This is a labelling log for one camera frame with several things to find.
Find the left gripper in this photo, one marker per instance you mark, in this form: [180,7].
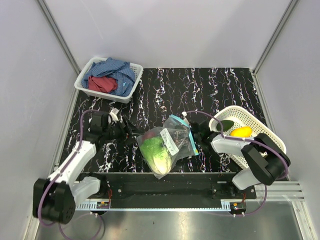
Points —
[129,130]

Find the dark green fake avocado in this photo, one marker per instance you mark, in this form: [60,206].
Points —
[224,125]

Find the green fake lettuce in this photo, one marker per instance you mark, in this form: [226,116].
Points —
[156,155]

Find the clear zip top bag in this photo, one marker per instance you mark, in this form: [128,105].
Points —
[177,137]

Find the dark red fake fruit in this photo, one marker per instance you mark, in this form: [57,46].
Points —
[149,135]

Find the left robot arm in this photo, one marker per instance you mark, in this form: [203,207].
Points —
[75,160]

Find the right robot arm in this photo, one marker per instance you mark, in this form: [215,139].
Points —
[267,163]

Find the black marble pattern mat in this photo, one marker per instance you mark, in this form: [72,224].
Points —
[162,92]

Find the white perforated basket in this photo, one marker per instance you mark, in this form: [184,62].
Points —
[243,118]

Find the dark red cloth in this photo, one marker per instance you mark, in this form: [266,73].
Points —
[102,84]

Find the blue patterned cloth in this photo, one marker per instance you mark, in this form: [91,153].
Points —
[116,69]

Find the grey plastic basket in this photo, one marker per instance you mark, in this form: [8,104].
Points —
[138,69]

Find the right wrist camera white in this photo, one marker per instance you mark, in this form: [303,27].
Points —
[184,114]

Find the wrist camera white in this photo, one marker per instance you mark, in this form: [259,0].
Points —
[114,115]
[184,114]

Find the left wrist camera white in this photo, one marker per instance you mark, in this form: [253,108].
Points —
[114,115]

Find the aluminium rail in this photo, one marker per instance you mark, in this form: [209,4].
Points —
[281,191]

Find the left aluminium frame post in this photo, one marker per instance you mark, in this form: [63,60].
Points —
[58,35]

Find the aluminium frame post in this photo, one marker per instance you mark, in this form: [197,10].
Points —
[275,35]
[58,35]

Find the right aluminium frame post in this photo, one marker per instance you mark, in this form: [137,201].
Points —
[275,35]

